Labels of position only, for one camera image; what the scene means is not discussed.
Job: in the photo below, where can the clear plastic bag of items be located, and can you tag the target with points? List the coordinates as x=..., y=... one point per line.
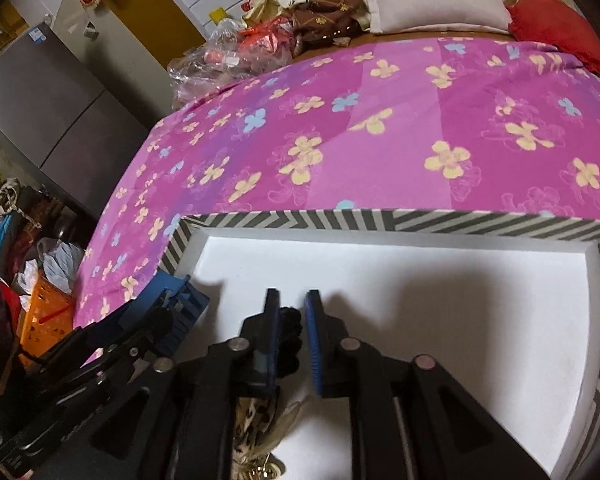
x=233, y=53

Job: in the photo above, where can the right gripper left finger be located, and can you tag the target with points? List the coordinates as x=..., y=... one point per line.
x=261, y=331

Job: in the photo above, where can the pink floral bedsheet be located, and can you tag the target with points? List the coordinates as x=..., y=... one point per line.
x=431, y=123

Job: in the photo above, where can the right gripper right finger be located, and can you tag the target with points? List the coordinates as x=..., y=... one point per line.
x=330, y=364

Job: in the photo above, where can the red cushion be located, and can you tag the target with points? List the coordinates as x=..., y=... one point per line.
x=553, y=22

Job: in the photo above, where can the orange plastic basket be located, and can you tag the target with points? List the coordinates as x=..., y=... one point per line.
x=48, y=320

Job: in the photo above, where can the striped white tray box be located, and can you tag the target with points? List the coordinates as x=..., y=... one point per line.
x=508, y=303

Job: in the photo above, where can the blue hair claw clip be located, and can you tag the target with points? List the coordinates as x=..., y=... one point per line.
x=170, y=306

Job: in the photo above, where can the black scrunchie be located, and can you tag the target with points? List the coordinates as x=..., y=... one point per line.
x=289, y=342

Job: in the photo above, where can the grey wardrobe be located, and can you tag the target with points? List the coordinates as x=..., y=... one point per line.
x=63, y=122

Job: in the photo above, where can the brown patterned cloth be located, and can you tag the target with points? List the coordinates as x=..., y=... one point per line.
x=325, y=5

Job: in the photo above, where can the red santa plush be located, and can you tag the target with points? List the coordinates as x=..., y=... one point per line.
x=260, y=11

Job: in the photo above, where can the leopard print hair bow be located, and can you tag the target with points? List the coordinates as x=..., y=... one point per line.
x=261, y=424

